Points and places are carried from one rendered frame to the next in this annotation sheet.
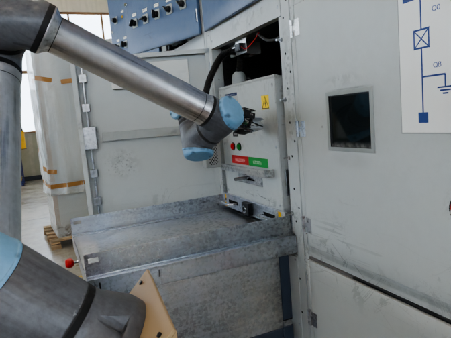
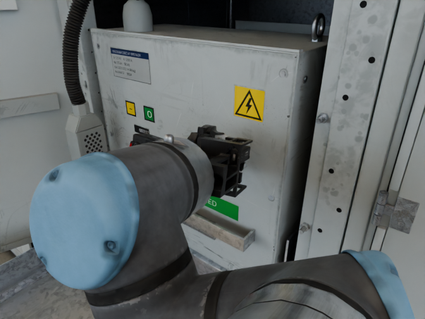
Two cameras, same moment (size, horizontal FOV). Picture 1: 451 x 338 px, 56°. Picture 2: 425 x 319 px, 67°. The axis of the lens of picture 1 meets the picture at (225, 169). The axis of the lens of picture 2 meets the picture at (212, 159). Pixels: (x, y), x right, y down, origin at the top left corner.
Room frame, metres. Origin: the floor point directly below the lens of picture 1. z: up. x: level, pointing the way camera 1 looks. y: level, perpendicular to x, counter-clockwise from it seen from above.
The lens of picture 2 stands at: (1.12, 0.13, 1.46)
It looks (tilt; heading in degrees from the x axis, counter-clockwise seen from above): 27 degrees down; 331
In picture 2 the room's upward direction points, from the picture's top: straight up
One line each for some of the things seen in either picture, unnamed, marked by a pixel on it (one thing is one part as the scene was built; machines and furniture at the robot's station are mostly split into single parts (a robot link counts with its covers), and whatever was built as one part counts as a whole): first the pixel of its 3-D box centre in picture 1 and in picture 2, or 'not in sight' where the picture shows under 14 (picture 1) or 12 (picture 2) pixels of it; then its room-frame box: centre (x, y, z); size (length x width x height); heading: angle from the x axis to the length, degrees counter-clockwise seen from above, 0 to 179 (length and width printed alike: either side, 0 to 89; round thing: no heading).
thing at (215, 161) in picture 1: (211, 147); (90, 149); (1.85, 0.05, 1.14); 0.08 x 0.05 x 0.17; 113
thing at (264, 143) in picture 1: (246, 145); (175, 161); (1.69, -0.09, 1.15); 0.48 x 0.01 x 0.48; 23
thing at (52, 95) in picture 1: (88, 138); not in sight; (5.13, 1.60, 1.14); 1.20 x 0.90 x 2.28; 118
